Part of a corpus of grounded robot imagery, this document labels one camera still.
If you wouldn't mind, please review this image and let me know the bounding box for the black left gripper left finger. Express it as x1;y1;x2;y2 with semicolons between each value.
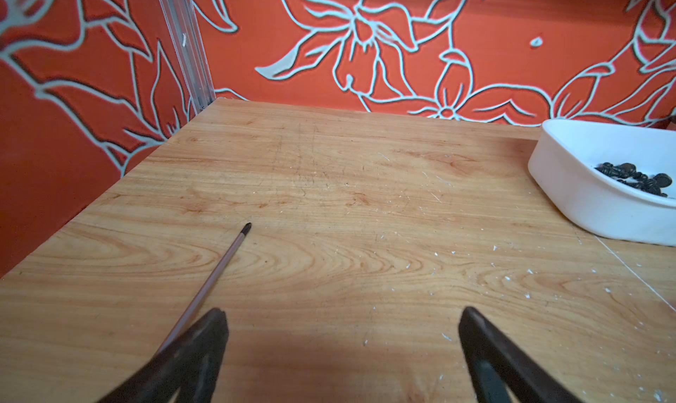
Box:
100;308;229;402

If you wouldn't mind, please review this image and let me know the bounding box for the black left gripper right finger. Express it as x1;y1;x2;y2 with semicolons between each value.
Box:
459;306;579;403

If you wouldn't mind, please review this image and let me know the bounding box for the white plastic storage box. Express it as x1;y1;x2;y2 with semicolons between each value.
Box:
528;119;675;246

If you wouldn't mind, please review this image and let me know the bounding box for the orange handled screwdriver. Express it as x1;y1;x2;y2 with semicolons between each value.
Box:
156;223;252;354

